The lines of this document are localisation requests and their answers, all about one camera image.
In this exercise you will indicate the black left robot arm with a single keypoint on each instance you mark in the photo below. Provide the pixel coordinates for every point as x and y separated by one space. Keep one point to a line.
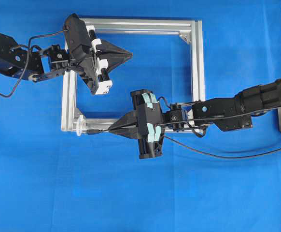
30 62

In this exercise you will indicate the blue table mat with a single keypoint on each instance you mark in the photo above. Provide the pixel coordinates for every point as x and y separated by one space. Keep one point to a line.
55 181

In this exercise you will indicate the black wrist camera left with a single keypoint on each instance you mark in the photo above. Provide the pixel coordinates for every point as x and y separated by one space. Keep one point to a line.
77 37

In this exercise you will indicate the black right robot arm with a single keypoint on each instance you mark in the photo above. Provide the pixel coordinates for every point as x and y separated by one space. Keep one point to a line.
227 114

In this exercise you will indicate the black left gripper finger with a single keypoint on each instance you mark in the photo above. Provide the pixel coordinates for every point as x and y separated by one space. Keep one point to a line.
112 51
115 60

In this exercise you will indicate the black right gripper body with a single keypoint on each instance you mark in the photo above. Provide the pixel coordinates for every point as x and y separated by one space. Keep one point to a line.
150 146

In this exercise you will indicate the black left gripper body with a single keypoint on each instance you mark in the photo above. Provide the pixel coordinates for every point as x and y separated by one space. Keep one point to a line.
92 69

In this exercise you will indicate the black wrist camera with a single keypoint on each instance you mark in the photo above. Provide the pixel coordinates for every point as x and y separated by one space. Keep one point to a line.
148 118
77 37

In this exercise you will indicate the silver aluminium extrusion frame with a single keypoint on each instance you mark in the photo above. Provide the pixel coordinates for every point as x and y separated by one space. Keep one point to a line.
189 30

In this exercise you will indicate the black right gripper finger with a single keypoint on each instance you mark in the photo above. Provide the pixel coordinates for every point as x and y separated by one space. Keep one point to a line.
129 119
128 132

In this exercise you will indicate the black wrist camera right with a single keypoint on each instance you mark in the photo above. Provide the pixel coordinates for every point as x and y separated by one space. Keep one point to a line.
148 118

